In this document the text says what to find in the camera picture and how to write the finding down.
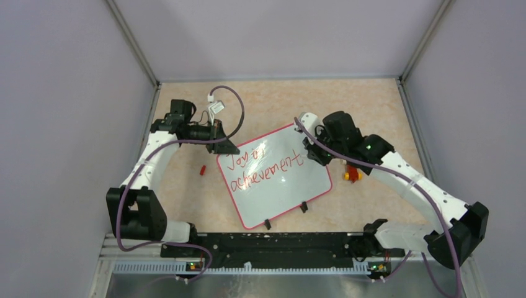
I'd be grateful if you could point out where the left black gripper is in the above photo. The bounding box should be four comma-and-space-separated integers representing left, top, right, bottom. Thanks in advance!
183, 119, 239, 154

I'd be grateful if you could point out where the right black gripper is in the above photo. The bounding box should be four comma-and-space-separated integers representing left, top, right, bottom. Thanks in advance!
303, 126, 346, 166

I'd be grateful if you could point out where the red green toy car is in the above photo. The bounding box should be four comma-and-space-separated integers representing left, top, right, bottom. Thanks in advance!
341, 160, 363, 183

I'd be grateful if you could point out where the pink framed whiteboard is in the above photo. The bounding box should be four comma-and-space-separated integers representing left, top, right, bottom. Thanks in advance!
216, 124, 332, 230

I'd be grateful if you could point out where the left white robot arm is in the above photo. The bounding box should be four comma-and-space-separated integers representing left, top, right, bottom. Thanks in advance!
106, 96, 240, 257

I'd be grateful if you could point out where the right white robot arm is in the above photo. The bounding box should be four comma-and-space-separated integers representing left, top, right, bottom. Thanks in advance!
294, 111, 489, 269

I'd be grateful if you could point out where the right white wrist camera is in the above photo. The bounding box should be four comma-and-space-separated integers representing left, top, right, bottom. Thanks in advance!
295, 112, 323, 137

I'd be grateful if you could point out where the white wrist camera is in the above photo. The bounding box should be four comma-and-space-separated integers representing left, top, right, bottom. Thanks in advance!
295, 112, 323, 137
207, 94, 226, 124

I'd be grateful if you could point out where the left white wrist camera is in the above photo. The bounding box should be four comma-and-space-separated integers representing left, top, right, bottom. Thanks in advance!
207, 94, 226, 124

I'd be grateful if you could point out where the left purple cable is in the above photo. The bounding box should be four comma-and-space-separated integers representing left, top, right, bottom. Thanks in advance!
115, 85, 246, 284

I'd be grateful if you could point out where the whiteboard wire stand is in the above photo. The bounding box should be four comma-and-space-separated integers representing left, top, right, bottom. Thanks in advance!
263, 201, 309, 230

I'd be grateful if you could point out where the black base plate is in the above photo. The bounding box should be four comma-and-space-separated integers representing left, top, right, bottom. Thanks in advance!
160, 232, 406, 269

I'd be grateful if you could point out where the aluminium frame rail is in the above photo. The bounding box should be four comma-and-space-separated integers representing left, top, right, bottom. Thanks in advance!
98, 232, 473, 261

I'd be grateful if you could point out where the white cable duct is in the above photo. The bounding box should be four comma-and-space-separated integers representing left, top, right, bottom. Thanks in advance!
113, 261, 370, 275

